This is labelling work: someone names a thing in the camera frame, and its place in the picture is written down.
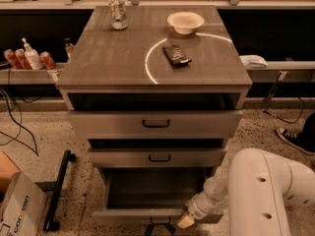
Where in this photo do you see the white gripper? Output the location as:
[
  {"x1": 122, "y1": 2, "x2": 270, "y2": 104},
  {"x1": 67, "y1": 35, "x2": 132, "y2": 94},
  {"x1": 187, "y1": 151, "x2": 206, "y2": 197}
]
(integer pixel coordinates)
[{"x1": 177, "y1": 191, "x2": 228, "y2": 228}]

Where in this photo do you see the drawer with black handle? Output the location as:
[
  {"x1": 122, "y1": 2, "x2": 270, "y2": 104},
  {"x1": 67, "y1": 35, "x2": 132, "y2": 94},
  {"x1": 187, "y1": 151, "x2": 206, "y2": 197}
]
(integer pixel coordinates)
[
  {"x1": 69, "y1": 110, "x2": 242, "y2": 139},
  {"x1": 88, "y1": 148, "x2": 225, "y2": 168},
  {"x1": 93, "y1": 167, "x2": 213, "y2": 224}
]

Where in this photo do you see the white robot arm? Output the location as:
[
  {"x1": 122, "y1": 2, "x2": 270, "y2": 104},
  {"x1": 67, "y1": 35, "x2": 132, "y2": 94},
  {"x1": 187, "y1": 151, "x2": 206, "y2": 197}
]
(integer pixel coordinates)
[{"x1": 178, "y1": 148, "x2": 315, "y2": 236}]

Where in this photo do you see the grey wooden drawer cabinet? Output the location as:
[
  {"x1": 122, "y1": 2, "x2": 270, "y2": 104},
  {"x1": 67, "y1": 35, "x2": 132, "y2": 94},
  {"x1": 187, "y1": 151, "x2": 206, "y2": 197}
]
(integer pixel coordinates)
[{"x1": 55, "y1": 5, "x2": 254, "y2": 182}]

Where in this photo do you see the blue tape cross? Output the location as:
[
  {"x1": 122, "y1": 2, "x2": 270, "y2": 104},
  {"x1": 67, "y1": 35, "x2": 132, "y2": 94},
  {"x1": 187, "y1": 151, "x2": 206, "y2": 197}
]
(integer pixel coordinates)
[{"x1": 144, "y1": 223, "x2": 176, "y2": 236}]

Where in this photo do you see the black sneaker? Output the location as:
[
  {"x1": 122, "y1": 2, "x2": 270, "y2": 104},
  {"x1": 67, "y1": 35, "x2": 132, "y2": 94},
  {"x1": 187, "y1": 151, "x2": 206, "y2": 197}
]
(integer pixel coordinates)
[{"x1": 275, "y1": 127, "x2": 315, "y2": 155}]

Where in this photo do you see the black metal bar stand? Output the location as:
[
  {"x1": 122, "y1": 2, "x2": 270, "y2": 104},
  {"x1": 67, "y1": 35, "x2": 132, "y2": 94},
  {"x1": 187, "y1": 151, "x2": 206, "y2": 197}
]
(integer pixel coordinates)
[{"x1": 42, "y1": 149, "x2": 77, "y2": 231}]

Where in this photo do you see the person black leg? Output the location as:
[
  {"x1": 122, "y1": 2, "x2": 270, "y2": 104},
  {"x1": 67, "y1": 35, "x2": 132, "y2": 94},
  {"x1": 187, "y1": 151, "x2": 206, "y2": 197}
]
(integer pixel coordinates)
[{"x1": 301, "y1": 112, "x2": 315, "y2": 150}]

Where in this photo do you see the black snack bag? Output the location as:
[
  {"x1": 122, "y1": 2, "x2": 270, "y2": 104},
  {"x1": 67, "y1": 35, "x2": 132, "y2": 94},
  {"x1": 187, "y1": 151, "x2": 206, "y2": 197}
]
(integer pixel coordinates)
[{"x1": 162, "y1": 44, "x2": 191, "y2": 67}]

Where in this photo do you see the white folded cloth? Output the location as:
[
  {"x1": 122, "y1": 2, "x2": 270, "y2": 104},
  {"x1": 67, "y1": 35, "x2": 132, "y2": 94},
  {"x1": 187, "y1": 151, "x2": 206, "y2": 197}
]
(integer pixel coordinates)
[{"x1": 240, "y1": 55, "x2": 268, "y2": 68}]

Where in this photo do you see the cardboard box with print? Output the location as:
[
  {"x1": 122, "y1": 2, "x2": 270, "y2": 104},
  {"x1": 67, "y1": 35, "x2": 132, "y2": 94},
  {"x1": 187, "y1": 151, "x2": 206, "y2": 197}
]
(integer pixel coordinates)
[{"x1": 0, "y1": 152, "x2": 46, "y2": 236}]

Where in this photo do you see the white bowl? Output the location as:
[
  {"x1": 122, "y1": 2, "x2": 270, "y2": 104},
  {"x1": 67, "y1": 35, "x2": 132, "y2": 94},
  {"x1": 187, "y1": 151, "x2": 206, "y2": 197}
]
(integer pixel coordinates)
[{"x1": 167, "y1": 12, "x2": 205, "y2": 35}]

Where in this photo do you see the orange soda can right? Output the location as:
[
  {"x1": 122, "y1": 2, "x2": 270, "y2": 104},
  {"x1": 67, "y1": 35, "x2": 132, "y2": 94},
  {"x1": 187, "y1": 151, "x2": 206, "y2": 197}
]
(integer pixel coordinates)
[{"x1": 39, "y1": 51, "x2": 56, "y2": 70}]

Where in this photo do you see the small dark glass bottle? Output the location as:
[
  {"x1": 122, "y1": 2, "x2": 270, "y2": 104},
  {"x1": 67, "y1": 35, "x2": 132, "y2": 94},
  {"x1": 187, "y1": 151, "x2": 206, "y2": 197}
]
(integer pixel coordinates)
[{"x1": 64, "y1": 38, "x2": 75, "y2": 57}]

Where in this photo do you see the white pump bottle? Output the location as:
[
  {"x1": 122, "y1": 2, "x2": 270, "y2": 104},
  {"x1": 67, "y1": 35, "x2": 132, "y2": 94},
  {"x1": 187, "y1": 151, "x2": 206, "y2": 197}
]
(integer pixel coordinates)
[{"x1": 22, "y1": 38, "x2": 43, "y2": 70}]

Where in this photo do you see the orange soda can middle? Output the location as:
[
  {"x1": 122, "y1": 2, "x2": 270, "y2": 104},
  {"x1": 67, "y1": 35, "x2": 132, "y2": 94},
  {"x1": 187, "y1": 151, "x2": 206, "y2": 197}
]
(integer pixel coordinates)
[{"x1": 15, "y1": 48, "x2": 31, "y2": 69}]

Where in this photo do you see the black cable right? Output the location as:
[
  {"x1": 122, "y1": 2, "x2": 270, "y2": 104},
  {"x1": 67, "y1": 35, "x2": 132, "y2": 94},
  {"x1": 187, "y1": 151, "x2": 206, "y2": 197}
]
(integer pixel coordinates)
[{"x1": 262, "y1": 96, "x2": 307, "y2": 124}]

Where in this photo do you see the black floor cable left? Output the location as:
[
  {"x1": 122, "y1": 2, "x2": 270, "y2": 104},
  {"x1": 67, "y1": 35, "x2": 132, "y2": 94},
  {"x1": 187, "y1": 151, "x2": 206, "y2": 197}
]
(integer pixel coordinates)
[{"x1": 0, "y1": 87, "x2": 39, "y2": 157}]

